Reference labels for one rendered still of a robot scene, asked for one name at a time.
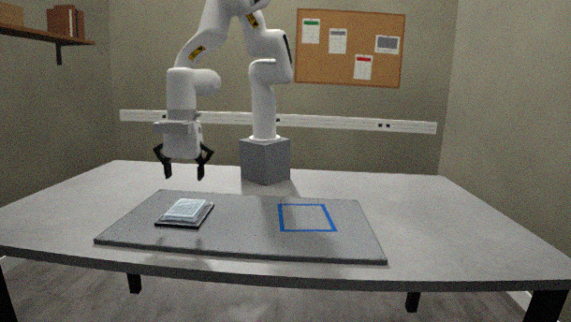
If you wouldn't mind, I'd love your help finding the blue tape outline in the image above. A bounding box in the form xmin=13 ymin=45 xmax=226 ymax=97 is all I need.
xmin=277 ymin=203 xmax=338 ymax=232

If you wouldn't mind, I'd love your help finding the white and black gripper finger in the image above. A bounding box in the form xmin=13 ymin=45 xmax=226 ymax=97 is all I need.
xmin=195 ymin=142 xmax=214 ymax=181
xmin=153 ymin=143 xmax=172 ymax=179

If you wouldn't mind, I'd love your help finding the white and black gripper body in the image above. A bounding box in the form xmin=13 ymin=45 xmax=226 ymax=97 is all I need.
xmin=163 ymin=119 xmax=203 ymax=159

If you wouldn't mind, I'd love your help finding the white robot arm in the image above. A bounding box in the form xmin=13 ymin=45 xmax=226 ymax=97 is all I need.
xmin=153 ymin=0 xmax=293 ymax=142

